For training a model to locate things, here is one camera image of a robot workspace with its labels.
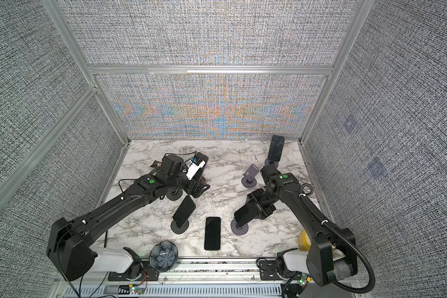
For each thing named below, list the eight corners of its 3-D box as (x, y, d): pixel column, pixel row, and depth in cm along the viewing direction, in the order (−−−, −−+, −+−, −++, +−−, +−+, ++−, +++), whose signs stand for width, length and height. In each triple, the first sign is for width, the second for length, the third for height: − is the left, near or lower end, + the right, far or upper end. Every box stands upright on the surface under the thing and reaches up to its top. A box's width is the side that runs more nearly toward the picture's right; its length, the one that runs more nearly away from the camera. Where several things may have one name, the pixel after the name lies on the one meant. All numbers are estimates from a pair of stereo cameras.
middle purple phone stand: (249, 191, 99) (251, 180, 91) (240, 183, 102) (241, 172, 94) (259, 182, 102) (262, 171, 94) (250, 174, 106) (252, 163, 98)
